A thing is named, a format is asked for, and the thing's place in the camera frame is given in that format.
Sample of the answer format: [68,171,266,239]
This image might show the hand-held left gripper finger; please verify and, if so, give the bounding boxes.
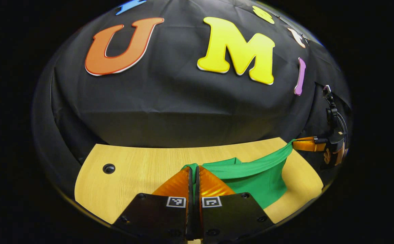
[195,165,275,243]
[111,165,194,243]

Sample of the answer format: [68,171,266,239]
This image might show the green polo T-shirt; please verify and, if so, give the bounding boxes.
[182,139,297,209]

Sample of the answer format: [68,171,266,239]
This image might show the black backdrop cloth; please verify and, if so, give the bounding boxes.
[31,0,353,201]

